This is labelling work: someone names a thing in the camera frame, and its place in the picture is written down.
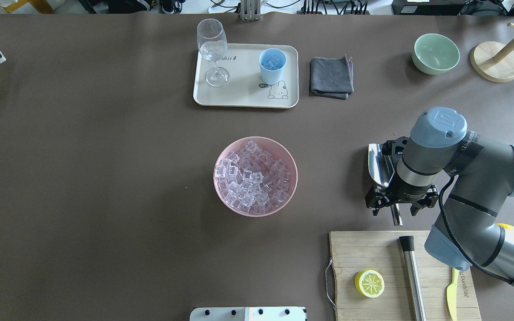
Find grey folded cloth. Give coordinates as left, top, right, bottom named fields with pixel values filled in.
left=310, top=56, right=354, bottom=100

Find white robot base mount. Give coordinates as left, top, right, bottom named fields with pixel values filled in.
left=189, top=306, right=307, bottom=321

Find wooden cutting board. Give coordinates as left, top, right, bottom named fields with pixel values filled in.
left=326, top=230, right=482, bottom=321

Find clear wine glass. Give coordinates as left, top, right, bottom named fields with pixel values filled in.
left=197, top=18, right=230, bottom=87

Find steel ice scoop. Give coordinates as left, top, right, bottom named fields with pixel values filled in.
left=368, top=143, right=404, bottom=226

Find pink bowl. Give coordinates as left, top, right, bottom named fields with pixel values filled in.
left=213, top=136, right=298, bottom=218

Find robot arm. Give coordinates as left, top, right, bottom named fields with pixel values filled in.
left=365, top=107, right=514, bottom=287

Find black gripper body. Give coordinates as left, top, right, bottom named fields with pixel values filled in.
left=365, top=136, right=439, bottom=217

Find wooden mug tree stand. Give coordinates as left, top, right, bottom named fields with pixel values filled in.
left=469, top=22, right=514, bottom=83

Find blue plastic cup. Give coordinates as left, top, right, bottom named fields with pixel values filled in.
left=259, top=48, right=287, bottom=85

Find ice cubes in blue cup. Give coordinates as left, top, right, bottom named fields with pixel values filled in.
left=261, top=56, right=285, bottom=71

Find green bowl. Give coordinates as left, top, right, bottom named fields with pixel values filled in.
left=411, top=34, right=460, bottom=75

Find aluminium frame post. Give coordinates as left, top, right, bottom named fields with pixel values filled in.
left=239, top=0, right=261, bottom=21

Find yellow plastic knife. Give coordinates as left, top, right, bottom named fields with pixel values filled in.
left=445, top=268, right=459, bottom=321

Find pile of clear ice cubes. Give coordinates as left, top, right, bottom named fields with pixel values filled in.
left=215, top=141, right=291, bottom=214

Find cream serving tray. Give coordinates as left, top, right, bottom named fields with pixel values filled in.
left=192, top=43, right=299, bottom=108

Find half lemon slice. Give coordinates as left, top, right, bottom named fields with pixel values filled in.
left=354, top=269, right=385, bottom=298

